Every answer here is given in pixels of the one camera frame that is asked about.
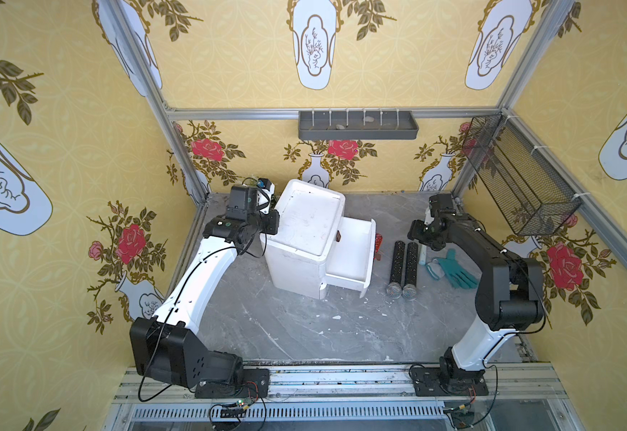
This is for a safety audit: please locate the white three-drawer cabinet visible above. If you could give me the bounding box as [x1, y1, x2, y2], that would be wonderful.
[261, 180, 346, 300]

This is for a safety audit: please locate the red glitter microphone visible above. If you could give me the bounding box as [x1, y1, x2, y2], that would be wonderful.
[374, 233, 383, 261]

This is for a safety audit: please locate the black microphone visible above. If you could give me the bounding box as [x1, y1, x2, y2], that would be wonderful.
[385, 241, 406, 300]
[401, 242, 419, 301]

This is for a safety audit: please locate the white drawer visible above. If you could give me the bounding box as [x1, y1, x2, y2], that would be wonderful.
[323, 217, 376, 298]

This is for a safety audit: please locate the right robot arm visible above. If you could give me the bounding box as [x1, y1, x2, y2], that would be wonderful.
[408, 193, 547, 384]

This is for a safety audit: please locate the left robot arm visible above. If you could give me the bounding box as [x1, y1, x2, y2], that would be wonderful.
[130, 179, 280, 389]

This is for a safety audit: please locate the light blue garden fork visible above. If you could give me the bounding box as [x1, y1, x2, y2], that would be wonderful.
[419, 208, 434, 266]

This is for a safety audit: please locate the teal gardening glove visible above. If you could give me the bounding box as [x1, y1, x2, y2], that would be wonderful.
[426, 249, 479, 290]

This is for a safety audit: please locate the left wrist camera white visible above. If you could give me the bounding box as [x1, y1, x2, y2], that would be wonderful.
[256, 178, 275, 215]

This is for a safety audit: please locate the black wire mesh basket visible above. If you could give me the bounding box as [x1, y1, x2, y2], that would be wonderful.
[462, 115, 582, 236]

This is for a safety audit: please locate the grey wall shelf tray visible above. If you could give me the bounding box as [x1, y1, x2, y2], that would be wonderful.
[297, 109, 419, 141]

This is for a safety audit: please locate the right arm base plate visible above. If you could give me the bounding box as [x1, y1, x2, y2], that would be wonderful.
[408, 365, 489, 398]

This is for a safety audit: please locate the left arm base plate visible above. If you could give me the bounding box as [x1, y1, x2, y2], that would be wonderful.
[195, 368, 270, 399]

